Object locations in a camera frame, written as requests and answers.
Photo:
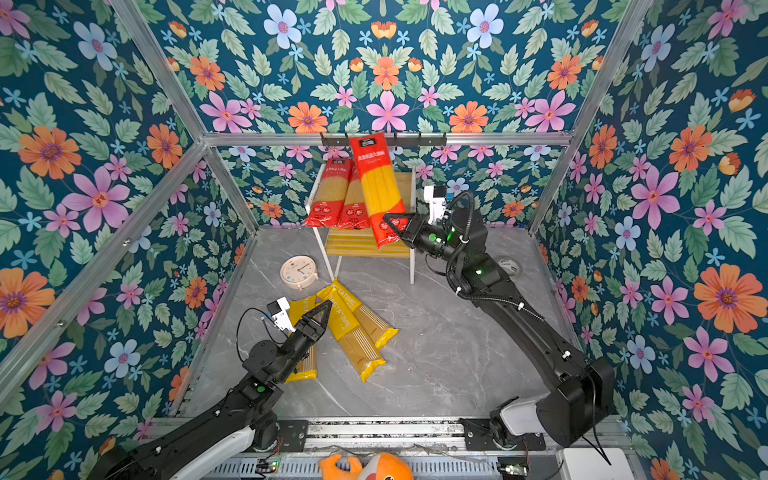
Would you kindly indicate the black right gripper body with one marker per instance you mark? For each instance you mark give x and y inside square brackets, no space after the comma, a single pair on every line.
[434,242]

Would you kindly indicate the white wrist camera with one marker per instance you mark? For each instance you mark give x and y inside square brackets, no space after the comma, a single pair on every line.
[435,198]
[278,311]

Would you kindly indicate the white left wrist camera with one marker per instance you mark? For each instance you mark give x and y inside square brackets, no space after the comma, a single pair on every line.
[278,311]

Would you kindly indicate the black hook rail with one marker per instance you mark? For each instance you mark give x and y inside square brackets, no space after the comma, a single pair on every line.
[405,140]

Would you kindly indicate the white box corner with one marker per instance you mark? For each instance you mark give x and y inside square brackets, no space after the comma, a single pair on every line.
[588,464]

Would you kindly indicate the yellow pasta bag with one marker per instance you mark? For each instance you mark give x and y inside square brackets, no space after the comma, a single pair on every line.
[306,368]
[349,331]
[379,330]

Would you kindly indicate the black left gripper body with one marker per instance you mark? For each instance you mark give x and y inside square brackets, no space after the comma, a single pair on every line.
[299,343]

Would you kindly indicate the yellow pasta bag bottom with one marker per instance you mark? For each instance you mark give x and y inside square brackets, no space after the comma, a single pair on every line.
[306,368]

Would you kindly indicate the orange plush toy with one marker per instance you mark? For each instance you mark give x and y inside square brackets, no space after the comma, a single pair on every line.
[382,466]

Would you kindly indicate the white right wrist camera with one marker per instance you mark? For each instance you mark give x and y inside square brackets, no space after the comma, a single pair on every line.
[435,198]

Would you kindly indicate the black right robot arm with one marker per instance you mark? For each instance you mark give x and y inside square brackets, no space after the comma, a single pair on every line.
[580,391]

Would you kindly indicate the red spaghetti bag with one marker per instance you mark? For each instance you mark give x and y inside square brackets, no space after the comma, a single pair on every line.
[326,207]
[354,215]
[379,187]

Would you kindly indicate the pink round clock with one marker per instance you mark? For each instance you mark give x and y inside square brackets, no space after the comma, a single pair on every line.
[299,272]

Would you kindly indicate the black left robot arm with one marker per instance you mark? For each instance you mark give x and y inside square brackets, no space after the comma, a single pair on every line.
[242,419]

